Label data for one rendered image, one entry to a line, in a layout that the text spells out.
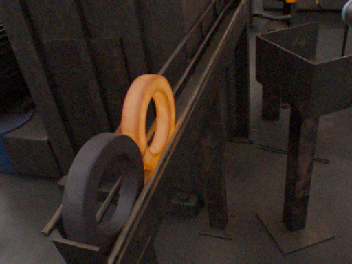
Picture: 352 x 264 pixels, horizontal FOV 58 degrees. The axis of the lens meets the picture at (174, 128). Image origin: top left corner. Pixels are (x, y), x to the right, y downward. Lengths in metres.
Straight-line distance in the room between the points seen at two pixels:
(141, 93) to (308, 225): 0.95
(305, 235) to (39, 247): 1.03
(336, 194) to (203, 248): 0.60
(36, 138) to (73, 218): 1.24
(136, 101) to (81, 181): 0.19
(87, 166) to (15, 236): 1.16
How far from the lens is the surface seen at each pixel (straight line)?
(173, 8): 0.99
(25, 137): 1.71
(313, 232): 1.33
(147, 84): 0.57
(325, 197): 1.47
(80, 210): 0.43
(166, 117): 0.69
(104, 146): 0.45
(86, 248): 0.45
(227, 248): 1.26
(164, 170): 0.60
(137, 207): 0.53
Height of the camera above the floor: 1.01
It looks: 32 degrees down
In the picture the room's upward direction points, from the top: 9 degrees counter-clockwise
